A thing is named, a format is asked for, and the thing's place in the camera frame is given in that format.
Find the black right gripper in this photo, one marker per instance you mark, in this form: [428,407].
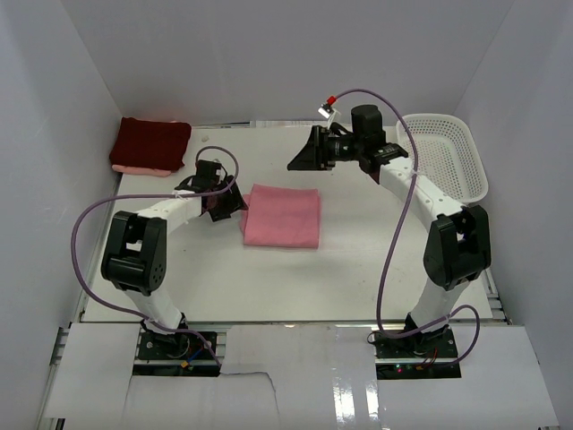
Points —
[319,147]

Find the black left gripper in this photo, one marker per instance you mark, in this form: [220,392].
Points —
[225,204]

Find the white perforated plastic basket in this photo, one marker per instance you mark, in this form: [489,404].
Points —
[447,155]

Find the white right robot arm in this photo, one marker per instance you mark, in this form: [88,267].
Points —
[458,246]

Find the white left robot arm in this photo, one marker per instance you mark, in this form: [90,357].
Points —
[135,255]

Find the white paper strip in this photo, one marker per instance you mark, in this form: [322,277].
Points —
[285,123]

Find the folded light pink t-shirt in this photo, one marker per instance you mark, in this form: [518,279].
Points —
[135,171]

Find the folded dark red t-shirt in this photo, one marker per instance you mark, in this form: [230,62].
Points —
[151,145]

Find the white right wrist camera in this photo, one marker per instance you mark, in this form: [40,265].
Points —
[328,111]

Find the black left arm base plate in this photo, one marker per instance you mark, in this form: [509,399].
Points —
[177,355]

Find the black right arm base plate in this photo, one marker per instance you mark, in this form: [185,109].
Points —
[428,357]

